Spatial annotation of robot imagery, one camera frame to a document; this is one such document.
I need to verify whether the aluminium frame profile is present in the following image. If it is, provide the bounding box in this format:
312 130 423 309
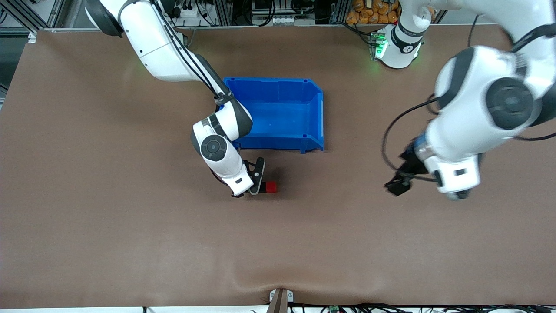
0 0 66 33

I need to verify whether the white terminal block row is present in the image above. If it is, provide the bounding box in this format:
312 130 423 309
252 15 316 26

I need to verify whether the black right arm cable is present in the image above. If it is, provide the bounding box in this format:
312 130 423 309
150 0 231 100

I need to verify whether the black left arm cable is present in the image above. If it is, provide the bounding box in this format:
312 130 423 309
381 15 556 182

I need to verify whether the blue plastic storage bin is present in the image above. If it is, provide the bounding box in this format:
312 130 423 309
222 77 325 154

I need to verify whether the orange snack bag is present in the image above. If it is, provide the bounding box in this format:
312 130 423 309
346 0 400 25

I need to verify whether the white power strip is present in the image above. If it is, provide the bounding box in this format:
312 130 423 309
174 6 210 20

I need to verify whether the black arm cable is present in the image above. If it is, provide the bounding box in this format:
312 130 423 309
150 0 231 100
381 15 556 182

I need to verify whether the brown table mat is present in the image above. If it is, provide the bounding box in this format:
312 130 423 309
0 24 556 309

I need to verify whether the metal clamp bracket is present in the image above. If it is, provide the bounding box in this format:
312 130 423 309
268 288 294 313

